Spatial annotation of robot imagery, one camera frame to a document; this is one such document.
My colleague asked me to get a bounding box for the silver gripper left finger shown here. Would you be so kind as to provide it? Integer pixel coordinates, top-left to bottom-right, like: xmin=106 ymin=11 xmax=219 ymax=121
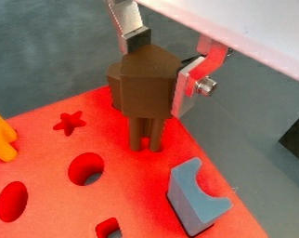
xmin=107 ymin=0 xmax=151 ymax=55

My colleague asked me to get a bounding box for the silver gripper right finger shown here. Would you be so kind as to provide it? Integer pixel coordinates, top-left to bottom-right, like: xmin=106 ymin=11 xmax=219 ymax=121
xmin=171 ymin=35 xmax=230 ymax=118

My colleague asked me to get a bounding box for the brown three-prong block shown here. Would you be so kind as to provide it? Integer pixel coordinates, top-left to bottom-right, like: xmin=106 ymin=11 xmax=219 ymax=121
xmin=120 ymin=45 xmax=182 ymax=152

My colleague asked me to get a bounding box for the red peg board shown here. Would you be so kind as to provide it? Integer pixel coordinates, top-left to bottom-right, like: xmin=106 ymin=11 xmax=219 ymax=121
xmin=0 ymin=87 xmax=269 ymax=238

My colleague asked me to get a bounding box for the yellow two-prong block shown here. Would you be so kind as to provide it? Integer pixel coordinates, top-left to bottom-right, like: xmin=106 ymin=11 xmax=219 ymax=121
xmin=0 ymin=115 xmax=18 ymax=162

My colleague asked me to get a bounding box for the brown hexagonal peg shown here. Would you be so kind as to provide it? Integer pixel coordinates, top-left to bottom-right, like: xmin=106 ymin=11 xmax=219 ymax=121
xmin=107 ymin=62 xmax=122 ymax=110

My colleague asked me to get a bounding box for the black curved stand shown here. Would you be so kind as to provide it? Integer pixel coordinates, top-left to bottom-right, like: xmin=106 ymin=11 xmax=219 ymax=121
xmin=279 ymin=119 xmax=299 ymax=159

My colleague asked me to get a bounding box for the blue notched block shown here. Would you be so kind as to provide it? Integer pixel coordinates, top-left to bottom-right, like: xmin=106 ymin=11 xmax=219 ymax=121
xmin=167 ymin=157 xmax=234 ymax=236

